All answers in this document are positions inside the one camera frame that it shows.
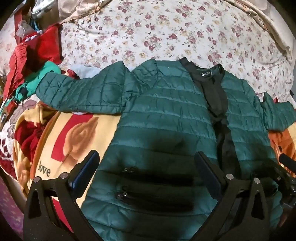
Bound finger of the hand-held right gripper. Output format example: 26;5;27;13
279;153;296;174

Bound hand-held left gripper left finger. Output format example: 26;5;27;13
23;150;100;241

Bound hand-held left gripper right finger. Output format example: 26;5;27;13
194;152;271;241

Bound dark green quilted jacket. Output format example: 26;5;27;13
35;57;296;241

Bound yellow red printed blanket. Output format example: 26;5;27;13
13;104;122;232

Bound white maroon floral quilt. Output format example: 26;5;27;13
0;96;38;179

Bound light blue garment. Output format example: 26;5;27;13
67;64;102;79

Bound teal green garment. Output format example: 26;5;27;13
14;61;62;103

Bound red garment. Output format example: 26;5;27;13
5;24;64;112

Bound beige satin bed cover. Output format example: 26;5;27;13
62;0;296;56

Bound floral bed sheet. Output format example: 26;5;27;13
0;0;295;98

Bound clear plastic bag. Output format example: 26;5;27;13
16;20;31;39

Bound silver metal object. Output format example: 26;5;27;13
31;0;56;19

